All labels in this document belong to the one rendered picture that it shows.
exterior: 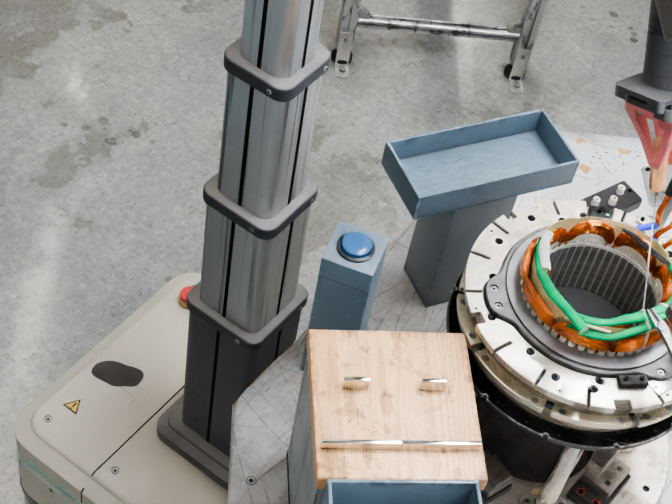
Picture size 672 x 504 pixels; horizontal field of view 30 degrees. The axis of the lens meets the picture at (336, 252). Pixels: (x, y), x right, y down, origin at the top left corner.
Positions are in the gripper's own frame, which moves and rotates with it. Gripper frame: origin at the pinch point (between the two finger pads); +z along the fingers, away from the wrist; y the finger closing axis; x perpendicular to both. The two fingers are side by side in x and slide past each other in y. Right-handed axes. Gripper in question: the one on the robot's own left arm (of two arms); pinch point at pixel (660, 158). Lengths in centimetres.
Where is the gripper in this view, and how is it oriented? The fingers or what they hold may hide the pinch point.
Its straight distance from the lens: 139.5
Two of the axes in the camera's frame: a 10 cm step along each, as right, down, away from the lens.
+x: -6.0, -4.0, 6.9
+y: 8.0, -3.3, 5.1
